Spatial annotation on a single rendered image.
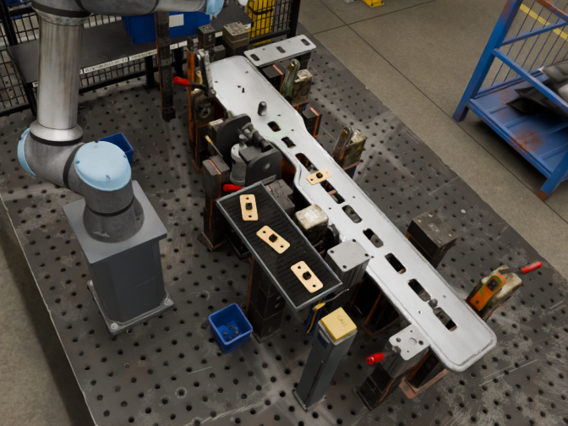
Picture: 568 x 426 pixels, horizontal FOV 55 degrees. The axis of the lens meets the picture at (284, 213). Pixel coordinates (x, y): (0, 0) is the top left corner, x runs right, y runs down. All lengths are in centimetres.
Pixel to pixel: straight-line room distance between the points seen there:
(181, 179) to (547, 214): 219
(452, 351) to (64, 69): 115
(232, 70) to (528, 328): 138
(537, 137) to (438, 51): 113
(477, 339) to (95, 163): 106
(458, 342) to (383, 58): 288
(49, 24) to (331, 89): 156
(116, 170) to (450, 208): 136
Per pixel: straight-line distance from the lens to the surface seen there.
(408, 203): 216
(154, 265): 155
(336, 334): 125
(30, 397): 251
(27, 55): 216
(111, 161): 130
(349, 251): 143
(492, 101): 377
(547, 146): 363
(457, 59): 434
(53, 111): 133
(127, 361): 171
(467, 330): 155
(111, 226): 140
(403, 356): 138
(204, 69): 182
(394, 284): 155
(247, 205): 140
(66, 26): 126
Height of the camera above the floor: 226
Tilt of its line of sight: 51 degrees down
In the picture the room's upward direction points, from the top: 10 degrees clockwise
